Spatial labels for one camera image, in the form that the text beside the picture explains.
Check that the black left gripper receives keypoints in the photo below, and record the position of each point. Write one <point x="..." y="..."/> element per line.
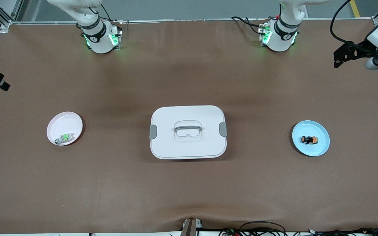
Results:
<point x="361" y="49"/>

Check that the orange push-button switch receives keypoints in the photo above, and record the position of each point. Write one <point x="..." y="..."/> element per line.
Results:
<point x="308" y="140"/>

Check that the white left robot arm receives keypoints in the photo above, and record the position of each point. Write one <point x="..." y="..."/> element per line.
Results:
<point x="284" y="36"/>

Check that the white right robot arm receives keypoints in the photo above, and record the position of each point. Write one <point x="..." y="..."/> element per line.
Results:
<point x="98" y="39"/>

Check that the pink round plate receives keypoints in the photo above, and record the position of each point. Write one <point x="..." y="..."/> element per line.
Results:
<point x="65" y="123"/>

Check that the blue round plate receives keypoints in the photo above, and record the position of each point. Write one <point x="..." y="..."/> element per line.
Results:
<point x="310" y="149"/>

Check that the grey box latch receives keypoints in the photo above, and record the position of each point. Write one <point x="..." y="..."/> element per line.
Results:
<point x="223" y="129"/>
<point x="153" y="131"/>

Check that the white lidded storage box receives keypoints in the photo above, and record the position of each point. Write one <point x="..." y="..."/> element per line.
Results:
<point x="189" y="147"/>

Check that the brown table mat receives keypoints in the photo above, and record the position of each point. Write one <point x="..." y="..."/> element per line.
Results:
<point x="189" y="190"/>

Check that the green push-button switch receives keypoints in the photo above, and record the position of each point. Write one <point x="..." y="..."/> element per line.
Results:
<point x="65" y="137"/>

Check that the brown camera mount post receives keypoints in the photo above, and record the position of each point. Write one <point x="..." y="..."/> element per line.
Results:
<point x="189" y="227"/>

